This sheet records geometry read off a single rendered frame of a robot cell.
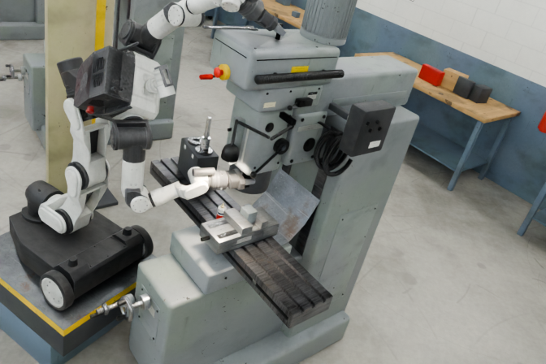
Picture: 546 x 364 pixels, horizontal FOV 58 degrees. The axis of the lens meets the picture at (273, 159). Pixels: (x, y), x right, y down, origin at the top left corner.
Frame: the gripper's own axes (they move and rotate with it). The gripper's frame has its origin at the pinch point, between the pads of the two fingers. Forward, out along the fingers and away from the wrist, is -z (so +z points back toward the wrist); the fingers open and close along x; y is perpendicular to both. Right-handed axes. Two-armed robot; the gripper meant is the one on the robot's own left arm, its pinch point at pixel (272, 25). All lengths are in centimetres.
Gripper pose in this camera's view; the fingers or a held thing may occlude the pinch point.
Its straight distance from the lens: 199.8
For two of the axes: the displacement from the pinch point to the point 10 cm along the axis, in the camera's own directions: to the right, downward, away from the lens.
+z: -5.9, -3.2, -7.4
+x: 5.5, 5.0, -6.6
